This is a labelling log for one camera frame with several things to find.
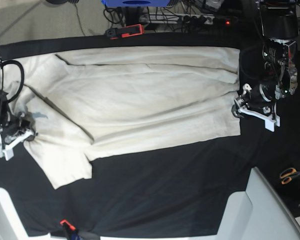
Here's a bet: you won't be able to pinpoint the orange black clamp top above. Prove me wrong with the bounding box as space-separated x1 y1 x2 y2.
105 24 145 40

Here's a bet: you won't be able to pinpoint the white power strip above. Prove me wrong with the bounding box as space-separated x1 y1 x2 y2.
139 12 215 25

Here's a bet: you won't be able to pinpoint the white T-shirt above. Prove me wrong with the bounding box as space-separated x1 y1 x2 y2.
10 46 241 189

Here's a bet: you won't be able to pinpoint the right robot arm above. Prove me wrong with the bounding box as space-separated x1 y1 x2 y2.
0 55 37 147

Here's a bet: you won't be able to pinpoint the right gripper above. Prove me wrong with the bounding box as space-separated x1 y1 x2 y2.
0 111 38 142

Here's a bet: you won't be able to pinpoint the orange clamp bottom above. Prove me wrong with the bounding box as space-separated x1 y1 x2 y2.
60 219 78 238

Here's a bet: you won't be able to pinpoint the orange handled scissors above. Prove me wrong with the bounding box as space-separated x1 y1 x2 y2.
279 167 300 185

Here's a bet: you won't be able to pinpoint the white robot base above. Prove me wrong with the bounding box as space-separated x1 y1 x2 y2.
0 187 51 240
216 167 300 240

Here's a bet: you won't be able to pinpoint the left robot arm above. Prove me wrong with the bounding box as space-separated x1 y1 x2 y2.
231 0 299 121

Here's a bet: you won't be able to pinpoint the black power strip red light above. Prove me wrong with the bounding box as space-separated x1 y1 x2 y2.
213 17 233 27

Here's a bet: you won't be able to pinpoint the blue plastic box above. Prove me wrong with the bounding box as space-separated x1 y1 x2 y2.
101 0 178 8

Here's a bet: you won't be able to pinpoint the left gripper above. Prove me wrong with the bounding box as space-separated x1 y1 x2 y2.
231 83 277 119

